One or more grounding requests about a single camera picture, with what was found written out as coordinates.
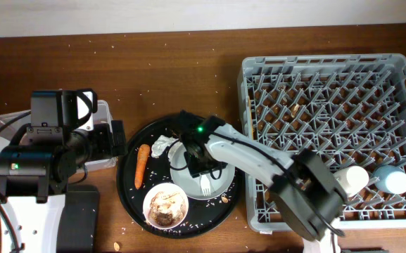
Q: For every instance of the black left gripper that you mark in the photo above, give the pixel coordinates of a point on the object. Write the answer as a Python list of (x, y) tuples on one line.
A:
[(101, 132)]

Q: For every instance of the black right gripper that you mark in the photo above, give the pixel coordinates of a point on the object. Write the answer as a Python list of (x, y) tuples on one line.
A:
[(195, 166)]

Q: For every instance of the white tissue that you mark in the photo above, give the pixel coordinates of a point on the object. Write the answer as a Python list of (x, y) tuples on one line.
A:
[(159, 146)]

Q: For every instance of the orange carrot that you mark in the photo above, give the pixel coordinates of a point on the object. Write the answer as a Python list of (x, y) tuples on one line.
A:
[(142, 159)]

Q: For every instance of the white plastic fork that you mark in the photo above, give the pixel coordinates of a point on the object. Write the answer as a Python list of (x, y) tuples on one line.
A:
[(205, 185)]

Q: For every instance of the grey round plate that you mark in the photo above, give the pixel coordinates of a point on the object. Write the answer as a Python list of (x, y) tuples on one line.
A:
[(220, 181)]

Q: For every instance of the white bowl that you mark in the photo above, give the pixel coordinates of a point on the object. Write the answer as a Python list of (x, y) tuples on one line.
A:
[(165, 206)]

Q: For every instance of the white cup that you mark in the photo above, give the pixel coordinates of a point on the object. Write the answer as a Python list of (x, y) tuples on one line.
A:
[(352, 179)]

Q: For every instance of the light blue cup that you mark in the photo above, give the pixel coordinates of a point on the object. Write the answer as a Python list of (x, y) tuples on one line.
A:
[(391, 179)]

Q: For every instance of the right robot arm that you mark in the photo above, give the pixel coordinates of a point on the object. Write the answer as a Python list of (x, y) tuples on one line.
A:
[(308, 196)]

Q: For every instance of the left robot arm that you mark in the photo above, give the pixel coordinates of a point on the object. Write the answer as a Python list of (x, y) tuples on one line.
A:
[(41, 209)]

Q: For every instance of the grey plastic dishwasher rack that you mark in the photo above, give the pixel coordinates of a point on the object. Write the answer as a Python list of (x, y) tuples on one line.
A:
[(350, 109)]

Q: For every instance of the round black tray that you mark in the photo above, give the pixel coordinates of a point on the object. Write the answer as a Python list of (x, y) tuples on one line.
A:
[(203, 215)]

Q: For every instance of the black rectangular bin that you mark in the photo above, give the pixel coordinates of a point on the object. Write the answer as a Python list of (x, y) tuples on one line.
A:
[(77, 228)]

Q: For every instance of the clear plastic bin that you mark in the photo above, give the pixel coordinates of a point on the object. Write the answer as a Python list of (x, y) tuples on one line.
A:
[(103, 115)]

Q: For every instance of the peanut on table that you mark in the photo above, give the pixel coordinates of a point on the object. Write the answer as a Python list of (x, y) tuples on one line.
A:
[(116, 247)]

